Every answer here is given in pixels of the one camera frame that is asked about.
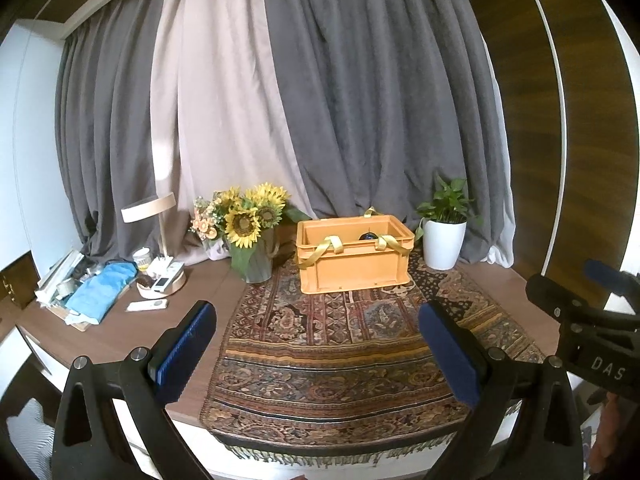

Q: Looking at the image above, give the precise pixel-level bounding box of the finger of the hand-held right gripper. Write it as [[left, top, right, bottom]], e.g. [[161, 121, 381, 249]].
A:
[[584, 259, 640, 311], [525, 274, 601, 323]]

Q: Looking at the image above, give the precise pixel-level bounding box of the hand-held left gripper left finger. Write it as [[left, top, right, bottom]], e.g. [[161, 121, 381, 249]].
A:
[[51, 300, 217, 480]]

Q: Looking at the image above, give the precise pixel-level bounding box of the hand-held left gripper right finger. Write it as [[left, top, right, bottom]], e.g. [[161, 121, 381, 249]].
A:
[[418, 301, 586, 480]]

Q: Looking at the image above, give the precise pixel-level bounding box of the orange plastic crate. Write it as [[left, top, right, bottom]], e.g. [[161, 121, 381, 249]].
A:
[[296, 206, 417, 295]]

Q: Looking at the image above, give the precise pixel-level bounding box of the person's right hand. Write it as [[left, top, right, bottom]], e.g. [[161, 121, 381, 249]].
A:
[[589, 392, 621, 473]]

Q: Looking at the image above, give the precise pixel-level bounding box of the white sheer curtain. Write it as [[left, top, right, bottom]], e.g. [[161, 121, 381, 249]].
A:
[[484, 75, 517, 268]]

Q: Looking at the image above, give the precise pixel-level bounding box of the patterned table rug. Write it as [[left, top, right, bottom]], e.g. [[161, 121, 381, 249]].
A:
[[200, 255, 546, 463]]

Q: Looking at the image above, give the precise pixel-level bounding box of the blue cloth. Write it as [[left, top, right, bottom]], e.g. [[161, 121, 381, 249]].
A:
[[65, 261, 138, 322]]

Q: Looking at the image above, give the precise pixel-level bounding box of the white ribbed plant pot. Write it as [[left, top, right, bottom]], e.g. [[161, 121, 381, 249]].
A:
[[422, 218, 467, 271]]

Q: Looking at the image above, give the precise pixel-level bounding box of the grey flower vase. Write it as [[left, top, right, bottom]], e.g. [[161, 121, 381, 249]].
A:
[[227, 230, 278, 284]]

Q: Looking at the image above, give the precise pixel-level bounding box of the pink flower bouquet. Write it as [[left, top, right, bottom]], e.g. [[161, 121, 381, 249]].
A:
[[189, 197, 226, 241]]

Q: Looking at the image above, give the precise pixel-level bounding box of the green leafy plant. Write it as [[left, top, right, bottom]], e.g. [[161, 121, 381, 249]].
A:
[[415, 176, 483, 241]]

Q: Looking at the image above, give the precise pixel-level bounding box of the sunflower bouquet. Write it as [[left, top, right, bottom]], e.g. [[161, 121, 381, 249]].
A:
[[215, 183, 311, 273]]

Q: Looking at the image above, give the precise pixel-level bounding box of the stack of papers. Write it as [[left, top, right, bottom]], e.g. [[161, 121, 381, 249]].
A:
[[35, 250, 88, 306]]

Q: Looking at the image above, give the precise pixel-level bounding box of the white wooden desk lamp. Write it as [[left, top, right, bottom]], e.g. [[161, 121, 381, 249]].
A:
[[121, 192, 187, 297]]

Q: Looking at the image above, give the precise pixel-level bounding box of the white textured cushion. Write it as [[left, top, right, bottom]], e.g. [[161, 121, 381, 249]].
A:
[[7, 397, 56, 480]]

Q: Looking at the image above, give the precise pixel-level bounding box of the grey curtain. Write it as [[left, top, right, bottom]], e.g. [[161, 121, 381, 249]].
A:
[[54, 0, 188, 263], [260, 0, 516, 266]]

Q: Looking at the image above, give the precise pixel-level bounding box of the beige curtain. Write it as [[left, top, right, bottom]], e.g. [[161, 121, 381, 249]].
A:
[[150, 0, 321, 263]]

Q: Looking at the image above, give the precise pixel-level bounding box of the white curved frame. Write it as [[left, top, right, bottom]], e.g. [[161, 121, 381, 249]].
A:
[[515, 0, 568, 281]]

